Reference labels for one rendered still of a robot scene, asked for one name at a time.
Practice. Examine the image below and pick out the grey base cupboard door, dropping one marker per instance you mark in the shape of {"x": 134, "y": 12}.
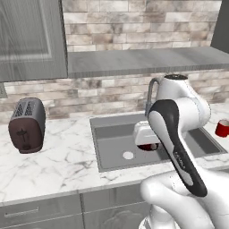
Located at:
{"x": 116, "y": 219}

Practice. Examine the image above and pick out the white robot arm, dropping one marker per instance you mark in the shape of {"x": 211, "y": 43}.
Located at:
{"x": 190, "y": 110}

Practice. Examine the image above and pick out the dark grey wall cupboard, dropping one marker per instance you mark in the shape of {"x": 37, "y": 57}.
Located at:
{"x": 221, "y": 23}

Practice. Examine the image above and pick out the grey lower drawer front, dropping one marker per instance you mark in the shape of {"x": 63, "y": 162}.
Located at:
{"x": 44, "y": 224}

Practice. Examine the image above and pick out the red mug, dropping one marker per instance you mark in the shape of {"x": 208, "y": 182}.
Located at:
{"x": 148, "y": 147}
{"x": 222, "y": 128}

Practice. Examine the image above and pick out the grey wall shelf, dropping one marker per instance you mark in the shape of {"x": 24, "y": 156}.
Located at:
{"x": 143, "y": 61}

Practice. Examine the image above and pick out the grey panel under sink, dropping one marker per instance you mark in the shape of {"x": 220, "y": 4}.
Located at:
{"x": 113, "y": 195}

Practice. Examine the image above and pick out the dark brown toaster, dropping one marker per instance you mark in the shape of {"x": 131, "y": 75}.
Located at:
{"x": 28, "y": 128}

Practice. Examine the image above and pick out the grey wall cupboard door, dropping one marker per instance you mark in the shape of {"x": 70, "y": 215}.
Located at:
{"x": 29, "y": 38}

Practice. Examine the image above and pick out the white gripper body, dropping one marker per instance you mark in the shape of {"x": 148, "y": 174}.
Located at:
{"x": 143, "y": 132}

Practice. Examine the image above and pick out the grey curved tap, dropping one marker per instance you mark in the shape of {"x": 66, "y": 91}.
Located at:
{"x": 148, "y": 98}

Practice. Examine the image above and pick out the grey drawer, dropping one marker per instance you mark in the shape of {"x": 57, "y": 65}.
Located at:
{"x": 56, "y": 207}
{"x": 44, "y": 224}

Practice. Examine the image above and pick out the grey kitchen sink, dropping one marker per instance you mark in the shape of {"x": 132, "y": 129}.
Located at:
{"x": 116, "y": 143}

